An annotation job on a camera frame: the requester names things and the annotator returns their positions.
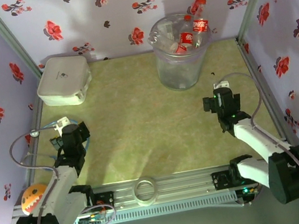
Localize grey right arm cable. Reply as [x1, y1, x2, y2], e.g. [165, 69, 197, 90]
[216, 62, 299, 210]

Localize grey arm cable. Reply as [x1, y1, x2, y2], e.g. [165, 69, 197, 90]
[7, 119, 119, 224]
[216, 62, 299, 210]

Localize white lidded plastic box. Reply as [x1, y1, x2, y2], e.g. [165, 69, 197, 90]
[32, 52, 97, 112]

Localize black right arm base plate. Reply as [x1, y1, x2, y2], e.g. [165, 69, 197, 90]
[210, 168, 237, 191]

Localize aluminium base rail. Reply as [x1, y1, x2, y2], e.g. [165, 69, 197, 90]
[5, 151, 299, 224]

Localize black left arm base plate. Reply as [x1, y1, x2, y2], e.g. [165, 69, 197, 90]
[91, 189, 117, 214]

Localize grey left arm cable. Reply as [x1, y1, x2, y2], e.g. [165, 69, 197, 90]
[7, 119, 119, 224]

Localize clear tape roll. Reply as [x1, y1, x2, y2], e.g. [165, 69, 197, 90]
[131, 174, 160, 209]

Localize orange plush toy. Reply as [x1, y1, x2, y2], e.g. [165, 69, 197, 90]
[18, 182, 53, 217]

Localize white slotted cable duct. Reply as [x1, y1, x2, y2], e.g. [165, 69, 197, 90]
[66, 191, 238, 224]

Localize clear plastic bin purple rim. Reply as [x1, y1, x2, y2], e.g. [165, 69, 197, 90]
[144, 9, 220, 96]

